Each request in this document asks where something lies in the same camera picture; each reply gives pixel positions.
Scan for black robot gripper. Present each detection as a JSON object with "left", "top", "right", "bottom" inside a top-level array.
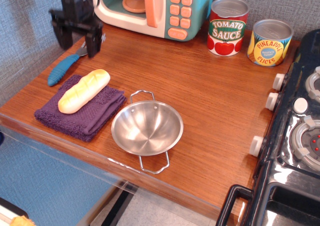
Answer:
[{"left": 49, "top": 0, "right": 103, "bottom": 58}]

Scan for blue handled metal spork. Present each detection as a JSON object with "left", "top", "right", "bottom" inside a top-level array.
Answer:
[{"left": 47, "top": 42, "right": 88, "bottom": 87}]

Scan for steel bowl with wire handles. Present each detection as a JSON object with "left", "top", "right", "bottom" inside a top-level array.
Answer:
[{"left": 111, "top": 90, "right": 184, "bottom": 175}]

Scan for white stove knob middle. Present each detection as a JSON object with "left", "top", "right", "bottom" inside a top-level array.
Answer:
[{"left": 265, "top": 92, "right": 279, "bottom": 111}]

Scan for white stove knob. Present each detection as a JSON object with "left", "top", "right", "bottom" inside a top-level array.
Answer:
[
  {"left": 265, "top": 92, "right": 279, "bottom": 111},
  {"left": 249, "top": 135, "right": 265, "bottom": 158},
  {"left": 272, "top": 73, "right": 286, "bottom": 91}
]

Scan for yellow toy bread loaf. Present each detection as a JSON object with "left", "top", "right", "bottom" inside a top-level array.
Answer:
[{"left": 58, "top": 69, "right": 111, "bottom": 114}]

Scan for folded purple towel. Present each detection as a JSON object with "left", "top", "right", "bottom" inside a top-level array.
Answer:
[{"left": 34, "top": 74, "right": 127, "bottom": 142}]

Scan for teal toy microwave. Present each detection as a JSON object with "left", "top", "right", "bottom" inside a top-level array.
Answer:
[{"left": 94, "top": 0, "right": 213, "bottom": 42}]

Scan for clear acrylic table guard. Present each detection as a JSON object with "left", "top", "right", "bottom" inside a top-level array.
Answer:
[{"left": 0, "top": 118, "right": 217, "bottom": 226}]

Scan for tomato sauce can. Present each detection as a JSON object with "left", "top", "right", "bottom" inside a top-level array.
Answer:
[{"left": 207, "top": 0, "right": 250, "bottom": 57}]

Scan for pineapple slices can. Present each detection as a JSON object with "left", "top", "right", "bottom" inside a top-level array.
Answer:
[{"left": 247, "top": 19, "right": 294, "bottom": 67}]

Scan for orange object bottom left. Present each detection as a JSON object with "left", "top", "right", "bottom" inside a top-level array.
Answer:
[{"left": 0, "top": 197, "right": 36, "bottom": 226}]

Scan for white stove knob rear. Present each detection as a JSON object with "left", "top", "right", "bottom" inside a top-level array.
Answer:
[{"left": 272, "top": 73, "right": 286, "bottom": 91}]

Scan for white stove knob front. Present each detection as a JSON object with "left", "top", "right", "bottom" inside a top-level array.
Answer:
[{"left": 249, "top": 135, "right": 265, "bottom": 158}]

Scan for white round stove button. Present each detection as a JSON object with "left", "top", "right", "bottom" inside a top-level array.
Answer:
[{"left": 293, "top": 97, "right": 308, "bottom": 114}]

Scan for grey rear burner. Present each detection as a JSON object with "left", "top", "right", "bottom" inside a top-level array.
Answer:
[{"left": 305, "top": 66, "right": 320, "bottom": 103}]

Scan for grey burner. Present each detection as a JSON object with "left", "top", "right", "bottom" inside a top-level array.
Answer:
[
  {"left": 290, "top": 115, "right": 320, "bottom": 172},
  {"left": 305, "top": 66, "right": 320, "bottom": 103}
]

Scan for grey front burner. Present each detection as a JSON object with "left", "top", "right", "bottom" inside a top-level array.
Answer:
[{"left": 290, "top": 115, "right": 320, "bottom": 172}]

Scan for black toy stove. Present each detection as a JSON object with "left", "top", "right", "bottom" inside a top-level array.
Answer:
[{"left": 215, "top": 28, "right": 320, "bottom": 226}]

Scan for black oven door handle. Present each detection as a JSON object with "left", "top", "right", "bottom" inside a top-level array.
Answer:
[{"left": 215, "top": 184, "right": 254, "bottom": 226}]

